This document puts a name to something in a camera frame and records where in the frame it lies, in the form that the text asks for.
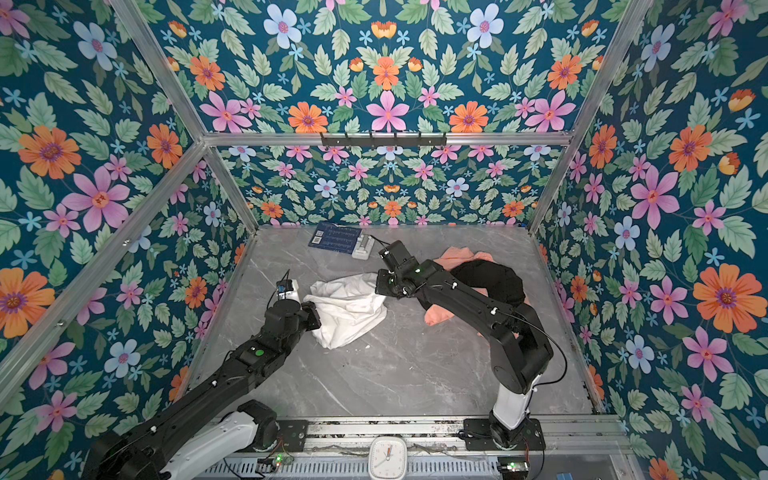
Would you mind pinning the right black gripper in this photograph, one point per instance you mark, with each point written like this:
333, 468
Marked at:
382, 283

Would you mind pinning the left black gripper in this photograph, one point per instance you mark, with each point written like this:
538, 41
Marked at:
309, 307

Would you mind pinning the white cloth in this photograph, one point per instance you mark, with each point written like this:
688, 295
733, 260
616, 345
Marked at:
348, 308

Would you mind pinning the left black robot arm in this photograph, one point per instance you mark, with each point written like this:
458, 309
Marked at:
184, 440

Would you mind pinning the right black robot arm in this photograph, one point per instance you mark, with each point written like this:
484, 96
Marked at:
488, 297

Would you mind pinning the black cloth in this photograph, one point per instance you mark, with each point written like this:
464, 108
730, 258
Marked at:
500, 282

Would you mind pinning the white plastic clip device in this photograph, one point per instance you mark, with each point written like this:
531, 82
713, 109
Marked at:
363, 247

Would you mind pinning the dark blue card packet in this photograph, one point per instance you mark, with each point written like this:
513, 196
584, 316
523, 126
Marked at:
331, 237

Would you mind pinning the white square clock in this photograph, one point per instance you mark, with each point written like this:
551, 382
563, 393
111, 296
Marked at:
388, 458

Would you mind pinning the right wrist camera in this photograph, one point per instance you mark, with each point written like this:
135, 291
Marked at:
397, 257

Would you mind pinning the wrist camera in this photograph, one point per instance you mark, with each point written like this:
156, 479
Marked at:
397, 257
287, 289

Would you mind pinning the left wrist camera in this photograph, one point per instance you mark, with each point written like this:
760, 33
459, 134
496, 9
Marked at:
287, 289

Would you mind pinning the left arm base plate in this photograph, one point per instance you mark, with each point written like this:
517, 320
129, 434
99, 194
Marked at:
283, 435

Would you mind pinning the black hook rail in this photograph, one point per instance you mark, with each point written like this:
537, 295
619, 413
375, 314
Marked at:
371, 140

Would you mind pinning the aluminium front rail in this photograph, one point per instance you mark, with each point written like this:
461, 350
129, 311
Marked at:
563, 434

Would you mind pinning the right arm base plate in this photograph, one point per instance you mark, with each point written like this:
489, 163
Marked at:
484, 434

